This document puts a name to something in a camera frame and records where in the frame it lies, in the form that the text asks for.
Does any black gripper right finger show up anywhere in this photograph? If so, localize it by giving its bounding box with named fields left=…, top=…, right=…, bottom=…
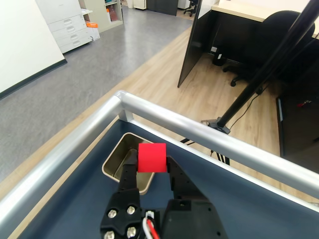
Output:
left=160, top=155, right=229, bottom=239

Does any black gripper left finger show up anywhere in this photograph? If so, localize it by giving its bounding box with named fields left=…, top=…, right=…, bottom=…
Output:
left=100, top=148, right=144, bottom=239

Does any red cube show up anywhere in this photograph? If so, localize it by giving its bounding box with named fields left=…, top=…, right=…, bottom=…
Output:
left=137, top=142, right=167, bottom=173

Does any square metal tin container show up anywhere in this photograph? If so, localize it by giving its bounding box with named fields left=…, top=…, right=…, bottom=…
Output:
left=101, top=132, right=156, bottom=195

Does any dark blue table mat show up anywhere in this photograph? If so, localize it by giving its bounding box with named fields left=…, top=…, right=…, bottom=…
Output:
left=14, top=119, right=319, bottom=239

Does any black low cabinet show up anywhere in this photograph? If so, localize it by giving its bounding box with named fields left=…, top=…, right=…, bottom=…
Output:
left=275, top=96, right=319, bottom=174

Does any black waste bin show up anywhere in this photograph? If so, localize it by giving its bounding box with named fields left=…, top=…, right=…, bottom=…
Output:
left=212, top=52, right=228, bottom=67

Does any black tripod stand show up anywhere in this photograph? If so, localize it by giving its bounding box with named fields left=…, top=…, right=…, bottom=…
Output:
left=179, top=0, right=319, bottom=165

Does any black desk partition panel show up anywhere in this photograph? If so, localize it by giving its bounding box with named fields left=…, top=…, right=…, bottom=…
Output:
left=177, top=0, right=220, bottom=88

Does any orange and white cardboard box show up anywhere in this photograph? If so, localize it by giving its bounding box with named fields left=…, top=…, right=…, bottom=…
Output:
left=84, top=20, right=101, bottom=42

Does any white drawer cabinet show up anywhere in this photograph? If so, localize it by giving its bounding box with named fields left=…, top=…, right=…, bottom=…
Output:
left=47, top=0, right=91, bottom=54

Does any beige shelf unit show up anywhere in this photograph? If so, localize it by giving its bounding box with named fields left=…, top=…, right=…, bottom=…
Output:
left=79, top=0, right=125, bottom=33

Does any dark sideboard cabinet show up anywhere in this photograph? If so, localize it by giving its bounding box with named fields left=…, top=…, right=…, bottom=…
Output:
left=146, top=0, right=179, bottom=17

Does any wooden top desk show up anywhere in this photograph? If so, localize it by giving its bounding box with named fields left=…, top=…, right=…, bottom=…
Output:
left=210, top=0, right=319, bottom=40

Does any small black office chair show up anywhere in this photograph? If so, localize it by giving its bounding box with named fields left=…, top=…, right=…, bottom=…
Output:
left=183, top=0, right=201, bottom=17

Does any red white black servo cable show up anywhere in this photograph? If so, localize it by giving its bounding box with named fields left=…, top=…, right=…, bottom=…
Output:
left=142, top=210, right=160, bottom=239

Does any thin black floor cable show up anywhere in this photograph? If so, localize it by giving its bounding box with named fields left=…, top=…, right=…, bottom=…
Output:
left=228, top=86, right=266, bottom=131

